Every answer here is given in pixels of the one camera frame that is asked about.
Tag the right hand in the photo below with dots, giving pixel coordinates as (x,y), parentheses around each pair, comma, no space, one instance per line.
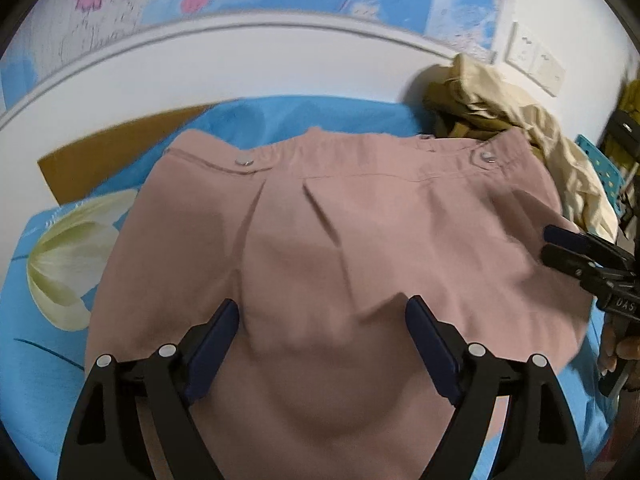
(613,349)

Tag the white wall socket panel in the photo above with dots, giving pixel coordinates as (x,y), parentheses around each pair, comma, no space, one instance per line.
(527,54)

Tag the blue floral bed sheet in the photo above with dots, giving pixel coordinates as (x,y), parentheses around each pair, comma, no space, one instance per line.
(42,367)

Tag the pink coat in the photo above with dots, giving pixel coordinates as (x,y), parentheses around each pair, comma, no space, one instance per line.
(320,240)

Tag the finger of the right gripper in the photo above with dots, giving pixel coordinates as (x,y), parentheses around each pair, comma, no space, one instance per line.
(585,239)
(584,265)

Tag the cream garment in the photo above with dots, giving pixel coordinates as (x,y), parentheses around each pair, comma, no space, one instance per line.
(481,88)

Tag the olive green garment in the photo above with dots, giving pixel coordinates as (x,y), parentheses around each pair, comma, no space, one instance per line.
(453,119)

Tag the hanging yellow garments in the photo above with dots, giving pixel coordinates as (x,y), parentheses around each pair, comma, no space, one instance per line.
(620,140)

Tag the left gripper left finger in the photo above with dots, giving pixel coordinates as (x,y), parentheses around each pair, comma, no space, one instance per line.
(105,440)

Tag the teal perforated plastic basket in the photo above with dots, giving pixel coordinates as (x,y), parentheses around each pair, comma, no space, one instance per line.
(617,171)

